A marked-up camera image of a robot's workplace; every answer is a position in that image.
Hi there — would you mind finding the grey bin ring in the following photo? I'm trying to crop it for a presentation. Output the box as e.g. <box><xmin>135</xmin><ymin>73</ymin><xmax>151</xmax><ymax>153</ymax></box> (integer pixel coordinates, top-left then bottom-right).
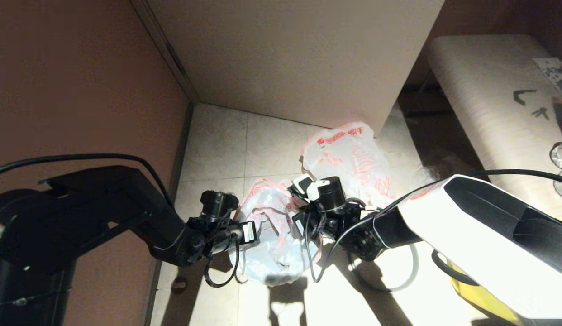
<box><xmin>347</xmin><ymin>242</ymin><xmax>420</xmax><ymax>293</ymax></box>

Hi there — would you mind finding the crumpled clear plastic bag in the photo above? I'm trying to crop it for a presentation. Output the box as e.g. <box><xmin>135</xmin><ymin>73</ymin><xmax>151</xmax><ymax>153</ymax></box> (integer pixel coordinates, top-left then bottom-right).
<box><xmin>414</xmin><ymin>152</ymin><xmax>467</xmax><ymax>186</ymax></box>

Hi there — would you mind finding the yellow plastic bag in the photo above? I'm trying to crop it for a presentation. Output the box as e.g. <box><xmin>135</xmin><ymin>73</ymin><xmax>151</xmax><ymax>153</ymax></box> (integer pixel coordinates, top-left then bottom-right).
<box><xmin>451</xmin><ymin>267</ymin><xmax>524</xmax><ymax>326</ymax></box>

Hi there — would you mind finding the dark baseboard strip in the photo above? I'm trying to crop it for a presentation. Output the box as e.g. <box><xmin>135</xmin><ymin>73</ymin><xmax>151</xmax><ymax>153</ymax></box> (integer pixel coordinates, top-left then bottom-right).
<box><xmin>142</xmin><ymin>103</ymin><xmax>195</xmax><ymax>326</ymax></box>

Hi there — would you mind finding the black metal table leg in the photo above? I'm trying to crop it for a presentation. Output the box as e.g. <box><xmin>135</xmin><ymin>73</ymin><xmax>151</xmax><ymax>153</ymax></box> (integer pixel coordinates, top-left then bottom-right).
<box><xmin>402</xmin><ymin>72</ymin><xmax>444</xmax><ymax>122</ymax></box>

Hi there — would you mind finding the white wood-grain table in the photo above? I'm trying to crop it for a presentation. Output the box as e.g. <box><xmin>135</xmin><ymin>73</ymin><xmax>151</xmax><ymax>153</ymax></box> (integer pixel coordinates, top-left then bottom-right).
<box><xmin>426</xmin><ymin>35</ymin><xmax>562</xmax><ymax>202</ymax></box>

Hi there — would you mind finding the printed paper sheet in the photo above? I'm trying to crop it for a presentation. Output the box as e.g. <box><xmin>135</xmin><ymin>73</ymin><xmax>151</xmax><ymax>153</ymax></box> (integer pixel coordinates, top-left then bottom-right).
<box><xmin>534</xmin><ymin>57</ymin><xmax>562</xmax><ymax>97</ymax></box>

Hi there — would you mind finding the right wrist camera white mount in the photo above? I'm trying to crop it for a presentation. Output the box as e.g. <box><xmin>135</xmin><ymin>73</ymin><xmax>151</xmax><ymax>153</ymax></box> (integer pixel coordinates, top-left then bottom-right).
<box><xmin>288</xmin><ymin>173</ymin><xmax>331</xmax><ymax>202</ymax></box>

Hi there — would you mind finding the black left wrist camera cable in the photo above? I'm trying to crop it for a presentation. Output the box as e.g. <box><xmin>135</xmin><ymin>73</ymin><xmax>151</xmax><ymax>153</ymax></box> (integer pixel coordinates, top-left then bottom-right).
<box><xmin>203</xmin><ymin>235</ymin><xmax>250</xmax><ymax>288</ymax></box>

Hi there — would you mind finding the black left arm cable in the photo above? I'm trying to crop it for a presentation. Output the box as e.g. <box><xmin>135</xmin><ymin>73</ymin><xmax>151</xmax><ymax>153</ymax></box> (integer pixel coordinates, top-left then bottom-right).
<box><xmin>0</xmin><ymin>154</ymin><xmax>175</xmax><ymax>213</ymax></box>

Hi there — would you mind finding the dark door frame strip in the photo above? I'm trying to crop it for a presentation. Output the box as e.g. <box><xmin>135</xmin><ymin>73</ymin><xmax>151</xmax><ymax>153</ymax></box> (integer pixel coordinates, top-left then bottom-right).
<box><xmin>129</xmin><ymin>0</ymin><xmax>201</xmax><ymax>106</ymax></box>

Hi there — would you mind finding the black angle bracket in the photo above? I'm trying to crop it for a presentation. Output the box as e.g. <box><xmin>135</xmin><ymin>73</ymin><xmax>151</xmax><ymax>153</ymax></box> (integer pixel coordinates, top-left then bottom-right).
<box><xmin>514</xmin><ymin>90</ymin><xmax>538</xmax><ymax>106</ymax></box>

